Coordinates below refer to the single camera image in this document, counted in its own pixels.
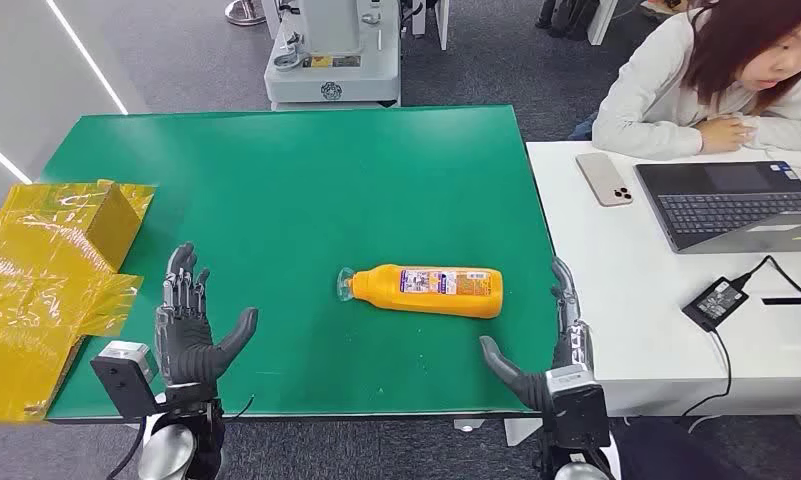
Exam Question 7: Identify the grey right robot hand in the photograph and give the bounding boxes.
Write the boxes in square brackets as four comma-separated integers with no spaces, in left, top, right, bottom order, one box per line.
[479,256,595,413]

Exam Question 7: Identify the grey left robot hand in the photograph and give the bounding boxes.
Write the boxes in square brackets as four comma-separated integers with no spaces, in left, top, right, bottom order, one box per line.
[153,241,260,389]

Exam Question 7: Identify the orange plastic bottle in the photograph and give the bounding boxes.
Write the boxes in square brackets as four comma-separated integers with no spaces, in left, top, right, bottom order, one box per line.
[335,263,505,321]

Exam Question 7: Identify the white table foot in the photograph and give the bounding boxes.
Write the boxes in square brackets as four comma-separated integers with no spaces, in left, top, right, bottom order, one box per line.
[503,417,544,447]

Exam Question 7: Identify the white desk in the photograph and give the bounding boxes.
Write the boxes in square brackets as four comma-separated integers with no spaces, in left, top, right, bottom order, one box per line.
[525,140,801,444]

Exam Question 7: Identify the yellow taped cardboard box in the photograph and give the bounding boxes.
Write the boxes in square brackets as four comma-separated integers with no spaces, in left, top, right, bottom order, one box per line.
[0,178,157,425]

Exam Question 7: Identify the green table mat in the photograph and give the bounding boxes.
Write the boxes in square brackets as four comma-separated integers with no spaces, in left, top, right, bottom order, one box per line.
[38,104,560,422]

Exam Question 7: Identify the black power adapter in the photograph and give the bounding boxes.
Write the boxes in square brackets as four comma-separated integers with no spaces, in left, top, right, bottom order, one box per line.
[681,276,750,333]

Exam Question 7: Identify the beige smartphone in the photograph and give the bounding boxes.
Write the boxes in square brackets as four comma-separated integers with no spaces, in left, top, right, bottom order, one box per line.
[575,152,634,208]

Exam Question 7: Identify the dark grey laptop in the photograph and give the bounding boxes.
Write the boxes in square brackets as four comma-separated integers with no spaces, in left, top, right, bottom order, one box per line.
[634,160,801,256]

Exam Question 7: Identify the pale grey machine base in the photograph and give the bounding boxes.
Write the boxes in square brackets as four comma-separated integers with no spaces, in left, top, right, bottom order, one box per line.
[263,0,403,111]

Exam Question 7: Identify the person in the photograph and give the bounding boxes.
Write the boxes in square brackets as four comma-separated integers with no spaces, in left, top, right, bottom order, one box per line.
[567,0,801,162]

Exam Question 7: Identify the chrome stand base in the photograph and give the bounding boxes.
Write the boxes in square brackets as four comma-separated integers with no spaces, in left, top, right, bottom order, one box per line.
[224,0,267,28]

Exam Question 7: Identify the black chair legs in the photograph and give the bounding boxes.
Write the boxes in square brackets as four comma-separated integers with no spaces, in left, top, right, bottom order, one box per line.
[534,0,597,39]

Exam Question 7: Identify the white furniture panel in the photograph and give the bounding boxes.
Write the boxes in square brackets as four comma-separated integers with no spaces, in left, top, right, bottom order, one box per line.
[409,0,451,52]

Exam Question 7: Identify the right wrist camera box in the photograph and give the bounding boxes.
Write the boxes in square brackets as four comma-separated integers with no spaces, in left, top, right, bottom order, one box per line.
[544,362,613,453]

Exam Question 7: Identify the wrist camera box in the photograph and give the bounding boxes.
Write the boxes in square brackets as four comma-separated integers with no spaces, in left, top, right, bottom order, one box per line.
[89,341,159,420]
[544,362,613,453]

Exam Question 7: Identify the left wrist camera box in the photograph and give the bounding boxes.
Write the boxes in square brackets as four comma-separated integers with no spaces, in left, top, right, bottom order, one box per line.
[89,341,159,420]

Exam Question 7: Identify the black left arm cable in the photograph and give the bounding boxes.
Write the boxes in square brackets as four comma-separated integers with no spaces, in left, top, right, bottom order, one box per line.
[105,417,146,480]

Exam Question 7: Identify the thin black power cable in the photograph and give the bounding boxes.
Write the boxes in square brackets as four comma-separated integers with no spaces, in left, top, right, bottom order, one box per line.
[731,254,801,303]
[679,329,734,420]

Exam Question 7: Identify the white furniture post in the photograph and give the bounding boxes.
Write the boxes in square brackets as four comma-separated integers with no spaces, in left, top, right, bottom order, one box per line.
[585,0,620,46]

